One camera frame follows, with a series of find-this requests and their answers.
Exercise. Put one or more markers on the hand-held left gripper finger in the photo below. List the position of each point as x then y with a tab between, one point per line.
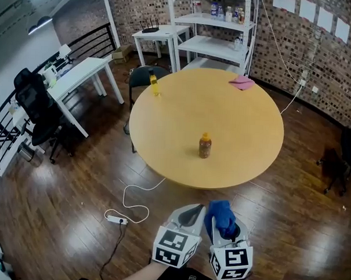
201	221
184	209

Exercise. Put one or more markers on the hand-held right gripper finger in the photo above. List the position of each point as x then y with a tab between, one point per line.
243	233
216	237

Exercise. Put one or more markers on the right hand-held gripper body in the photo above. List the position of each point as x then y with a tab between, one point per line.
231	263

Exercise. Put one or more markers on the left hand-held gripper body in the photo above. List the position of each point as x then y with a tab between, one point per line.
171	243

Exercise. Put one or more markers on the blue cloth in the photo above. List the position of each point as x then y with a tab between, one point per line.
221	214

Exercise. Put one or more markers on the brown bottle with orange cap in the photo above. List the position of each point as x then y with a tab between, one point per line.
205	146

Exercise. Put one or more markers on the yellow juice bottle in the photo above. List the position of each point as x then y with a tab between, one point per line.
155	86

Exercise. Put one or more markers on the person's left forearm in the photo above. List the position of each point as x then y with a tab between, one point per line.
140	275

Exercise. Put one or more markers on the clear water bottle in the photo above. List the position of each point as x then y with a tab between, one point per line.
237	43

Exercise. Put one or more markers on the black wheeled chair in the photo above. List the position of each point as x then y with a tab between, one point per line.
349	150

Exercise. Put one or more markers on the pink cloth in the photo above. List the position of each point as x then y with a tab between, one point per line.
242	82

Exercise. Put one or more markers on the black folding chair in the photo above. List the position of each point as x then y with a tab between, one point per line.
140	75

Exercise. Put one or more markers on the white metal shelving unit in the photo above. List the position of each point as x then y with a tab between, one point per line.
214	46

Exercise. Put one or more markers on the metal trash bin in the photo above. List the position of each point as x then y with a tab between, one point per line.
27	153

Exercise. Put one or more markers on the cardboard box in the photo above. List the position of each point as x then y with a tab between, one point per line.
121	54

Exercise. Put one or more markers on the long white desk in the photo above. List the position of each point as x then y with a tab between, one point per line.
76	74

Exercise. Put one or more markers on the small white table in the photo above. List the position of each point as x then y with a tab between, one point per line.
162	33

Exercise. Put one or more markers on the black router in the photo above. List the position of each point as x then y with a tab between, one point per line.
150	30

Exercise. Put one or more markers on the black metal railing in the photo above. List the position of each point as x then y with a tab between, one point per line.
110	38

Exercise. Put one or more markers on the black mesh office chair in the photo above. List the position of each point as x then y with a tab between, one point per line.
32	98

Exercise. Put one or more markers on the white plant pot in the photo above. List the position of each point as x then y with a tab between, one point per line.
50	73

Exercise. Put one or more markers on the row of assorted bottles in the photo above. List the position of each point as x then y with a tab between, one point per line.
228	15

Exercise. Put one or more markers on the white desk lamp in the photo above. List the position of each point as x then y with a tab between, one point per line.
64	49

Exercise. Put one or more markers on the white paper sheet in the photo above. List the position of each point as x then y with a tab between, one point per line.
284	3

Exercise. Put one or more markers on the white wall socket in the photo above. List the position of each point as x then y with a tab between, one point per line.
303	82

